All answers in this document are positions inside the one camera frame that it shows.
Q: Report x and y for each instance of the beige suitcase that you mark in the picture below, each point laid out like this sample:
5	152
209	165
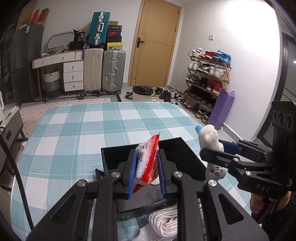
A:
93	60

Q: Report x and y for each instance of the teal suitcase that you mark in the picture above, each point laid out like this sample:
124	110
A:
98	28

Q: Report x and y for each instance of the dotted floor rug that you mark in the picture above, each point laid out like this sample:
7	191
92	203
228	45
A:
32	112

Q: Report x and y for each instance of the white plush toy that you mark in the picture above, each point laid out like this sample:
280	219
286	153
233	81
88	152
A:
208	138

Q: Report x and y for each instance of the black storage box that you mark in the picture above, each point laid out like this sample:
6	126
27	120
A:
146	190

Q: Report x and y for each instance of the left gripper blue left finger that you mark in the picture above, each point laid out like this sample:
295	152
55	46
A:
128	176

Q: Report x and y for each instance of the wooden shoe rack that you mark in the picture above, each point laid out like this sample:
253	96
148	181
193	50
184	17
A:
208	75

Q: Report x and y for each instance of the silver suitcase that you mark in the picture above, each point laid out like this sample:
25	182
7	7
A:
113	69

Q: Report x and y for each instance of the red white snack packet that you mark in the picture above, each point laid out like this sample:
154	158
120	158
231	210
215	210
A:
147	163

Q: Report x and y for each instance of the black bag on desk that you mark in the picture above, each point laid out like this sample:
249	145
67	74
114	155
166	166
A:
78	41

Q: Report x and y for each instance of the stack of shoe boxes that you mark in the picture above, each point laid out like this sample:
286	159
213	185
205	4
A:
114	37

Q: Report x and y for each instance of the grey tv cabinet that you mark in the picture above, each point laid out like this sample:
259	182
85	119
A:
12	127

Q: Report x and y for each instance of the wooden door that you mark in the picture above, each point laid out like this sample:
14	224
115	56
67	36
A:
154	43

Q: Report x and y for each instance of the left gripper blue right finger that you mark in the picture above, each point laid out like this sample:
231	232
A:
164	175

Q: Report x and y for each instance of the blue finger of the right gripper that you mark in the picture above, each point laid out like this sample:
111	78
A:
231	147
218	158

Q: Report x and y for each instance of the person's right hand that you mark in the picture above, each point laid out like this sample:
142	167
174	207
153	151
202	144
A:
257	204

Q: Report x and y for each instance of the woven laundry basket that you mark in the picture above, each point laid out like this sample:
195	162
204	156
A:
53	84

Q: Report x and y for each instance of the dark grey refrigerator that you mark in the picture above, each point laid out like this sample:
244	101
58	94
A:
26	46

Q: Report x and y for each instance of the purple bag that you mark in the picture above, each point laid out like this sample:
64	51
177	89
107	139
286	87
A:
221	108

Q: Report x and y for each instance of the white drawer desk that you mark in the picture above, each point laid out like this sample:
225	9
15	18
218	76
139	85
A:
73	67

